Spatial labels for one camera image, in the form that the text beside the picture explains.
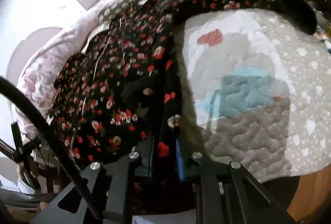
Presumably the grey arched panel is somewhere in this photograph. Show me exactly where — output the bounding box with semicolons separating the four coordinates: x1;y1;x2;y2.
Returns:
6;27;65;85

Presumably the quilted patchwork bedspread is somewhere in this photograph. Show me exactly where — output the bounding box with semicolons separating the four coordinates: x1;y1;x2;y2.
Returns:
158;0;331;183

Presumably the black floral garment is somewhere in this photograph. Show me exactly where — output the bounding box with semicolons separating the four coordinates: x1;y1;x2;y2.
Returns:
47;0;318;214

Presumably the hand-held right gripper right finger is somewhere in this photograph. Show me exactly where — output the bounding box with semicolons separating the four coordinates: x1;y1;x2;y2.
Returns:
176;138;298;224

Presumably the black cable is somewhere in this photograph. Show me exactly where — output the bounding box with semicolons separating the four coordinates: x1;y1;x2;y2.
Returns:
0;76;104;220

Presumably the pink floral comforter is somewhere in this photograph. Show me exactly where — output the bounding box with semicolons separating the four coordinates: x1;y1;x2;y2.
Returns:
12;0;119;144

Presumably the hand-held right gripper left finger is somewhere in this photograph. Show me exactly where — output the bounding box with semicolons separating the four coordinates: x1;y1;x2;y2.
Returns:
31;152;145;224

